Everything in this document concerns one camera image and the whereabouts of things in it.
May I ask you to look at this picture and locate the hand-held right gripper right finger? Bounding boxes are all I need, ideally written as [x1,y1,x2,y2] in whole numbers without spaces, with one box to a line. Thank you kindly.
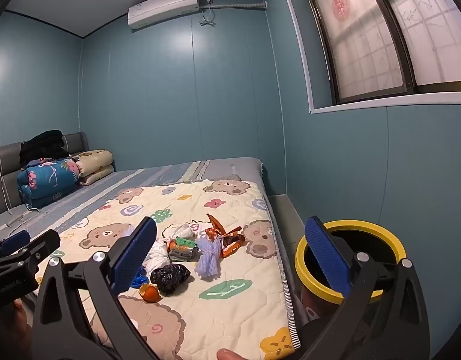
[304,216,430,360]

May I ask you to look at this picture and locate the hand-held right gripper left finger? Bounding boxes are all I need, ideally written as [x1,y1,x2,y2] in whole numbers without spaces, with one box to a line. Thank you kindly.
[31,217,160,360]

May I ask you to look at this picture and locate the bear printed blanket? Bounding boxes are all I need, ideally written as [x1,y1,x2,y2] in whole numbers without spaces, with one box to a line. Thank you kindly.
[34,179,303,360]

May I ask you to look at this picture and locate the black plastic bag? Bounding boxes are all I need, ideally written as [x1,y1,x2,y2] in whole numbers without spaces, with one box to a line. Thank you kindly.
[150,263,191,296]

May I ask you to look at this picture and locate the beige folded pillows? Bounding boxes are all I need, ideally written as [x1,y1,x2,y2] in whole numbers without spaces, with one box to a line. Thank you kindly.
[75,149,115,187]

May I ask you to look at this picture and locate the frosted window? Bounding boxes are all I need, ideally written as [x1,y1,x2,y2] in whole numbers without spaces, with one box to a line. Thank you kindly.
[295,0,461,115]

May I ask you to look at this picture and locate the grey padded headboard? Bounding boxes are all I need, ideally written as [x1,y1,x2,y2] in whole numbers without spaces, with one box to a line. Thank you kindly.
[0,131,89,220]

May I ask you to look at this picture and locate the purple foam fruit net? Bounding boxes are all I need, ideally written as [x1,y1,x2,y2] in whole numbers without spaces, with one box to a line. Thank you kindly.
[195,238,224,280]

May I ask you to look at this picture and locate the black folded clothing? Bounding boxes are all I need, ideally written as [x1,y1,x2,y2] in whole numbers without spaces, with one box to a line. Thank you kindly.
[19,130,70,168]

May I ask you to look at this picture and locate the yellow rimmed trash bin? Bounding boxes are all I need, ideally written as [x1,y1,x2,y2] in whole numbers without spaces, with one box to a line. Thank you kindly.
[295,220,407,327]

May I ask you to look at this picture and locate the red round window sticker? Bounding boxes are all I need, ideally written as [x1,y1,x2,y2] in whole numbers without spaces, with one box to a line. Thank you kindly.
[331,0,351,23]

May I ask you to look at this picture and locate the green grey snack packet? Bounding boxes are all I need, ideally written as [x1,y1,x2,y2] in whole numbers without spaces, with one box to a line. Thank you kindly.
[168,236,199,263]

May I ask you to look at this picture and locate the white tissue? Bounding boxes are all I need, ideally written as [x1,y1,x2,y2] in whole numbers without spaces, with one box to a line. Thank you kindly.
[166,223,196,241]

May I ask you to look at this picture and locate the orange foil wrapper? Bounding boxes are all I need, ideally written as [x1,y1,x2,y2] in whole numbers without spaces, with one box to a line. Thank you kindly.
[206,214,246,259]

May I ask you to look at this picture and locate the white air conditioner pipe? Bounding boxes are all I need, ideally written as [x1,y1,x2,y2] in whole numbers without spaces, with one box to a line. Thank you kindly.
[211,1,268,10]

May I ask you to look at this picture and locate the air conditioner power cable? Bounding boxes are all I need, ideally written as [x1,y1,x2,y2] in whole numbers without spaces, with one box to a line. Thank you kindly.
[198,0,216,28]

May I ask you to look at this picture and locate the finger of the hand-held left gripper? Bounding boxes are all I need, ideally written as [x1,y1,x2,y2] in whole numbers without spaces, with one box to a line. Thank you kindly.
[7,229,61,275]
[0,230,31,260]

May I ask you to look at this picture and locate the white air conditioner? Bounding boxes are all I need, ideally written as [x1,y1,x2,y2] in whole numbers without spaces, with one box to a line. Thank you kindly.
[127,0,200,31]

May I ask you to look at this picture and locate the orange peel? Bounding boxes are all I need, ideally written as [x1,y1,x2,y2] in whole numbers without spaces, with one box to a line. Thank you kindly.
[139,283,162,303]

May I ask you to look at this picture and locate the blue floral folded quilt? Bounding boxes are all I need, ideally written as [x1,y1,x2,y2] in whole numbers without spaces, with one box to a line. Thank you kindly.
[16,157,81,209]

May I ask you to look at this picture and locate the person's right hand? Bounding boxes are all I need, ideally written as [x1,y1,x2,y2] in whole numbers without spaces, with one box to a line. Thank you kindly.
[216,348,253,360]

